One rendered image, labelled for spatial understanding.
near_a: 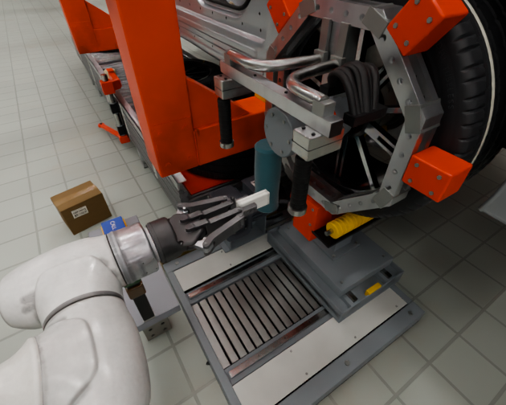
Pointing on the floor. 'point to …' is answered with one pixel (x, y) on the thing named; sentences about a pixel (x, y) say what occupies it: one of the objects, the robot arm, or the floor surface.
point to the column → (157, 329)
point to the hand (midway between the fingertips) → (252, 202)
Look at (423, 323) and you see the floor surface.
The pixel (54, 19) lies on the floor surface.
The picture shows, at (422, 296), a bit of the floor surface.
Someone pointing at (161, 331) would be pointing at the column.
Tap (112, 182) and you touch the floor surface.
